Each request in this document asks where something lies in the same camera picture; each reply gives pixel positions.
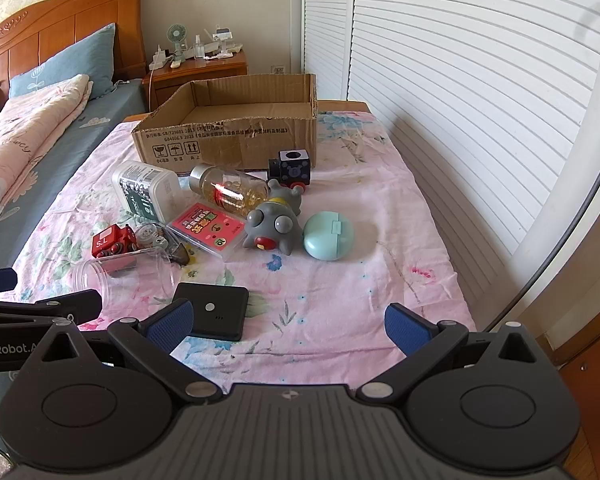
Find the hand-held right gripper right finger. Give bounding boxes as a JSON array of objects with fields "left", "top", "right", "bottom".
[{"left": 355, "top": 304, "right": 556, "bottom": 404}]

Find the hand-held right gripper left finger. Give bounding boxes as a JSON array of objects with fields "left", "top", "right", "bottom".
[{"left": 15, "top": 299, "right": 221, "bottom": 404}]

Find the black square device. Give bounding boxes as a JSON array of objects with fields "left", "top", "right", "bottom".
[{"left": 172, "top": 282, "right": 249, "bottom": 343}]

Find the clear plastic jar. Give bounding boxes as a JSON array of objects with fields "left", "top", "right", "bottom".
[{"left": 71, "top": 250, "right": 182, "bottom": 322}]

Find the red toy car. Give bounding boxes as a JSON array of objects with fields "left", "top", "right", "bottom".
[{"left": 92, "top": 225, "right": 140, "bottom": 260}]

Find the teal round case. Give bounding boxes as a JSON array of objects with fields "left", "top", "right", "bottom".
[{"left": 303, "top": 211, "right": 355, "bottom": 261}]

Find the white bottle with green label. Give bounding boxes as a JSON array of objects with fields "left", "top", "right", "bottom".
[{"left": 111, "top": 160, "right": 182, "bottom": 224}]

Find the grey bug-eyed toy figure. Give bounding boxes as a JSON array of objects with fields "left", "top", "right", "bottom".
[{"left": 242, "top": 180, "right": 304, "bottom": 256}]

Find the brown cardboard box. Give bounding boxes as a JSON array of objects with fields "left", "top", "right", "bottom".
[{"left": 131, "top": 73, "right": 320, "bottom": 177}]

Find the black cube toy train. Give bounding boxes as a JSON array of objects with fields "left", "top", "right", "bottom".
[{"left": 267, "top": 149, "right": 314, "bottom": 196}]

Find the pink floral table cloth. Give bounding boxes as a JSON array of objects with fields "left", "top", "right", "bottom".
[{"left": 7, "top": 110, "right": 477, "bottom": 397}]

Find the pink card box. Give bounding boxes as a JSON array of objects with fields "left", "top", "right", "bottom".
[{"left": 167, "top": 202, "right": 247, "bottom": 262}]

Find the pink quilt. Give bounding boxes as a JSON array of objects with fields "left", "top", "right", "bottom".
[{"left": 0, "top": 74, "right": 91, "bottom": 242}]

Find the blue bed sheet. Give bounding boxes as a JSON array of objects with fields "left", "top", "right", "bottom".
[{"left": 0, "top": 80, "right": 149, "bottom": 272}]

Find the blue pillow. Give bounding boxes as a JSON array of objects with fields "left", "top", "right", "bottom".
[{"left": 8, "top": 22, "right": 117, "bottom": 101}]

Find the white louvered closet door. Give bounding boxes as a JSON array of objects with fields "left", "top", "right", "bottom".
[
  {"left": 347, "top": 0, "right": 600, "bottom": 257},
  {"left": 303, "top": 0, "right": 357, "bottom": 102}
]

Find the wooden nightstand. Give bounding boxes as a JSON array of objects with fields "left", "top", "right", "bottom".
[{"left": 142, "top": 50, "right": 249, "bottom": 112}]

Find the wooden bed headboard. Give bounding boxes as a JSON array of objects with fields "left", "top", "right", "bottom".
[{"left": 0, "top": 0, "right": 147, "bottom": 92}]

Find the small green desk fan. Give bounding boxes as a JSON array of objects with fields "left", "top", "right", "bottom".
[{"left": 167, "top": 25, "right": 187, "bottom": 59}]

